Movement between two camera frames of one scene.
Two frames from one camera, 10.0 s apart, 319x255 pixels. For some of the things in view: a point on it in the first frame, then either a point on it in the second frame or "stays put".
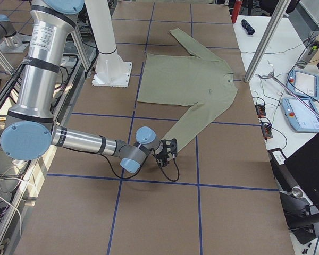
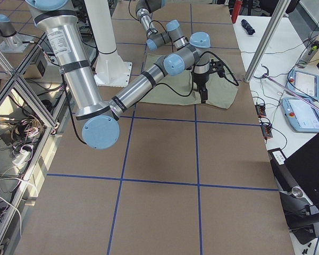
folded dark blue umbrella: x=246 y=26 stays put
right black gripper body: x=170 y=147 to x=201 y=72
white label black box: x=277 y=157 stays put
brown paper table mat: x=220 y=196 stays put
